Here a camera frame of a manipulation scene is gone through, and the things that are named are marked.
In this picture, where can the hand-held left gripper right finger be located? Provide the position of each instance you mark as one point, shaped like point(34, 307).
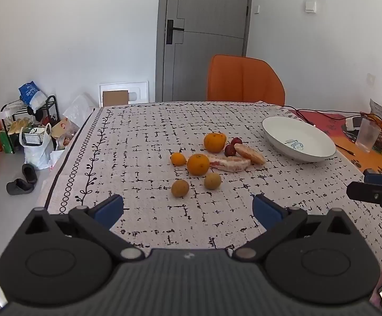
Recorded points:
point(265, 210)

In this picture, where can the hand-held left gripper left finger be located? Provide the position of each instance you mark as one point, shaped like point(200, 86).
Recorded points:
point(110, 209)

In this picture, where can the round brown fruit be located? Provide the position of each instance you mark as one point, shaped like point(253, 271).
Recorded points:
point(180, 188)
point(212, 181)

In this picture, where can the dark red plum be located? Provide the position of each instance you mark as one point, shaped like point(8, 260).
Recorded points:
point(230, 150)
point(236, 141)

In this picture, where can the large orange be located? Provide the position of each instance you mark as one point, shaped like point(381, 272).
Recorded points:
point(215, 142)
point(198, 164)

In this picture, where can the small tangerine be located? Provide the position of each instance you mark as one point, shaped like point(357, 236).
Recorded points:
point(178, 159)

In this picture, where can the white ceramic bowl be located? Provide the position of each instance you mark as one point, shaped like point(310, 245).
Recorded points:
point(296, 131)

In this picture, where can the clear plastic cup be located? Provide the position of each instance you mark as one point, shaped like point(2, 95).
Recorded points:
point(367, 136)

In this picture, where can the white charger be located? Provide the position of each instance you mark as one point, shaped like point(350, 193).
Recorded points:
point(352, 123)

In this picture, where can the grey snack bag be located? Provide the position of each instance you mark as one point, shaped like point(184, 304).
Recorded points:
point(380, 108)

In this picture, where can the white black patterned tablecloth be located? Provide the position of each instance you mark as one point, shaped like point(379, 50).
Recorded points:
point(144, 138)

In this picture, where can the dark grey slipper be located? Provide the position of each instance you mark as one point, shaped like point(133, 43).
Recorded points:
point(19, 187)
point(29, 172)

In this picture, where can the brown paper food bag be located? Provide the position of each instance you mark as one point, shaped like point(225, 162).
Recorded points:
point(62, 131)

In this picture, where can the white plastic shopping bag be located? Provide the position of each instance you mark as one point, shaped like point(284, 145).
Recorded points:
point(36, 154)

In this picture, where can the clear plastic bag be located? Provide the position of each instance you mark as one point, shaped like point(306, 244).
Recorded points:
point(77, 110)

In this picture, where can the brown cardboard sheet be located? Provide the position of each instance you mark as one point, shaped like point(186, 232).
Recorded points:
point(115, 98)

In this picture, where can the black shoe rack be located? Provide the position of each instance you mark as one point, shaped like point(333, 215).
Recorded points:
point(51, 105)

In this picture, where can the white foam packaging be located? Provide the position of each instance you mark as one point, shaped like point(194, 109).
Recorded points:
point(138, 87)

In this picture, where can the green box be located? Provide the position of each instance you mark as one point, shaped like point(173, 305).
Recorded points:
point(4, 141)

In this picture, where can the orange chair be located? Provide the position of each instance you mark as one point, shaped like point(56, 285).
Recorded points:
point(243, 79)

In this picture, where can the blue white bag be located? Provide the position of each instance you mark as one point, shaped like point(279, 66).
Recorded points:
point(29, 93)

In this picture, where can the grey door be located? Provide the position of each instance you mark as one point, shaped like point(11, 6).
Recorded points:
point(207, 6)

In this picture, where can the large white light switch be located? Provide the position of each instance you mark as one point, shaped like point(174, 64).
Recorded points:
point(310, 6)

